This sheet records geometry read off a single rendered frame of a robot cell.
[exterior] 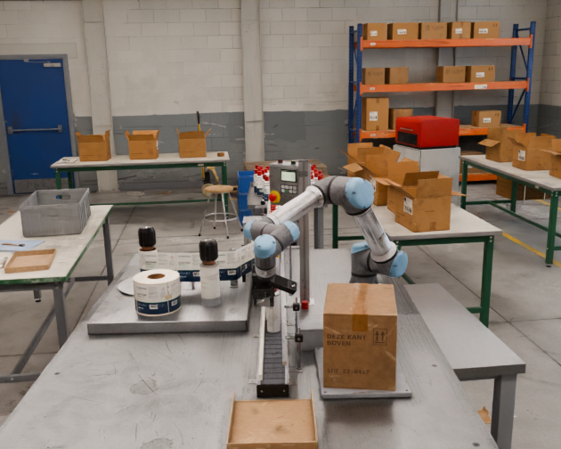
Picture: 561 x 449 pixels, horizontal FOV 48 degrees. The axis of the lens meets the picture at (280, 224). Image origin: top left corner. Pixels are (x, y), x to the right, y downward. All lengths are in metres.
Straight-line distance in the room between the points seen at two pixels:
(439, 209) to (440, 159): 3.89
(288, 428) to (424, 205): 2.66
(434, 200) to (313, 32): 6.44
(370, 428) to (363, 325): 0.32
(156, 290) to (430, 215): 2.29
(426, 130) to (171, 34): 4.39
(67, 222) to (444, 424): 3.17
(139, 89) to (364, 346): 8.62
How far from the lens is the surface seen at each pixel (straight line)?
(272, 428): 2.01
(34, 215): 4.59
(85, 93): 10.49
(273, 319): 2.49
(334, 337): 2.10
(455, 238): 4.51
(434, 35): 10.23
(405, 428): 2.04
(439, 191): 4.40
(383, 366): 2.14
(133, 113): 10.40
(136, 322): 2.72
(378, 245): 2.62
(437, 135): 8.27
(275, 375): 2.20
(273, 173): 2.86
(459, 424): 2.09
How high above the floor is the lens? 1.90
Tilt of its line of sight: 14 degrees down
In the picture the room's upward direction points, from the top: 1 degrees counter-clockwise
